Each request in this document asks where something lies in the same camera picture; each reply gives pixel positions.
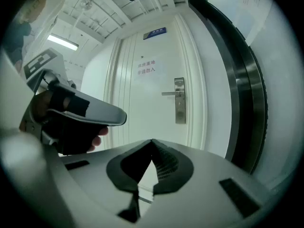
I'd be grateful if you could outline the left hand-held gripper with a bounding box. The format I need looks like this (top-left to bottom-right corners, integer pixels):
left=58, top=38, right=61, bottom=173
left=22, top=47, right=76, bottom=147

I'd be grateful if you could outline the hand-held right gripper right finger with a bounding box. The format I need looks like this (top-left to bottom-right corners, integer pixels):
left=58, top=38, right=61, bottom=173
left=144, top=138, right=272, bottom=228

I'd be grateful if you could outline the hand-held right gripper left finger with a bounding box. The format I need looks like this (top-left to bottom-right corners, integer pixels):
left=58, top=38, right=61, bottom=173
left=59, top=138, right=153, bottom=228

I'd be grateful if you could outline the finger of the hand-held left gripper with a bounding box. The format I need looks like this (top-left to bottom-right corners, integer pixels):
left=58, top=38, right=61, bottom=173
left=47, top=84, right=128, bottom=127

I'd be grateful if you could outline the white door with handle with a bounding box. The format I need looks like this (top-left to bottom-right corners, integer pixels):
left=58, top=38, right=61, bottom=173
left=104, top=13, right=209, bottom=152

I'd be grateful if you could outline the blue door sign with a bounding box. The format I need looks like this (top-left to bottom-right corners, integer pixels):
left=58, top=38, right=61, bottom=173
left=143, top=27, right=167, bottom=40

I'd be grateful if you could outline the person's left hand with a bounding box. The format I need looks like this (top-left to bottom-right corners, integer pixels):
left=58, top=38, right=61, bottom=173
left=31, top=90, right=109, bottom=155

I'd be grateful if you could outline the long ceiling light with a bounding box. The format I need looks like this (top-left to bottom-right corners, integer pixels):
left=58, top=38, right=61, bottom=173
left=46, top=33, right=79, bottom=51

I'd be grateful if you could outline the white paper notice red text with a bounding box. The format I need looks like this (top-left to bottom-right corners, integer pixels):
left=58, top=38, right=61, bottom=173
left=133, top=59, right=165, bottom=81

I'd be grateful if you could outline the brown cardboard box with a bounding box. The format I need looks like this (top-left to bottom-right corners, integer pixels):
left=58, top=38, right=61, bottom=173
left=18, top=0, right=48, bottom=23

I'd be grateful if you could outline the white printed paper sheet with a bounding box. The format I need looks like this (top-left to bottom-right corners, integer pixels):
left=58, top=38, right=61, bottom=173
left=234, top=0, right=273, bottom=45

